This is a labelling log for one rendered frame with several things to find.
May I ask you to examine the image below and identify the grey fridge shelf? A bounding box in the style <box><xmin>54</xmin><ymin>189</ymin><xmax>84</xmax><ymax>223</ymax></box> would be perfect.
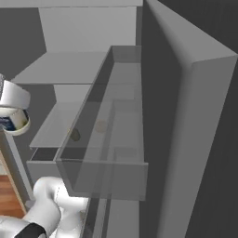
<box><xmin>29</xmin><ymin>100</ymin><xmax>91</xmax><ymax>150</ymax></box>
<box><xmin>10</xmin><ymin>50</ymin><xmax>109</xmax><ymax>86</ymax></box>

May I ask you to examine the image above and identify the dark grey fridge door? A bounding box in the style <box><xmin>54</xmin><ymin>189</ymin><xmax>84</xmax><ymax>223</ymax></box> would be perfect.
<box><xmin>136</xmin><ymin>0</ymin><xmax>238</xmax><ymax>238</ymax></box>

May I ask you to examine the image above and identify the grey fridge drawer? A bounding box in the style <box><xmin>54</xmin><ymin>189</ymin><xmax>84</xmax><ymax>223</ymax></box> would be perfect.
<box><xmin>26</xmin><ymin>147</ymin><xmax>69</xmax><ymax>187</ymax></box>

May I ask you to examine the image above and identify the grey fridge body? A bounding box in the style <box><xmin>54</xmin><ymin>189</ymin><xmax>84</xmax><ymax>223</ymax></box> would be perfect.
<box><xmin>0</xmin><ymin>0</ymin><xmax>145</xmax><ymax>218</ymax></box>

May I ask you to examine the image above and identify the pale round food item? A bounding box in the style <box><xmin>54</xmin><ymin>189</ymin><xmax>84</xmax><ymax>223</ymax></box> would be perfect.
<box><xmin>94</xmin><ymin>120</ymin><xmax>109</xmax><ymax>135</ymax></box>

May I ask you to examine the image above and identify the small brown food item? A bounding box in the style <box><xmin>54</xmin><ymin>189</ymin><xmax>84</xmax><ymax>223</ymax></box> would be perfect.
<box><xmin>69</xmin><ymin>128</ymin><xmax>83</xmax><ymax>143</ymax></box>

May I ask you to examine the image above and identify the translucent grey door bin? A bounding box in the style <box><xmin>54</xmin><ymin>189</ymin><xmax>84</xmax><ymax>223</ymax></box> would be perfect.
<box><xmin>54</xmin><ymin>45</ymin><xmax>150</xmax><ymax>202</ymax></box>

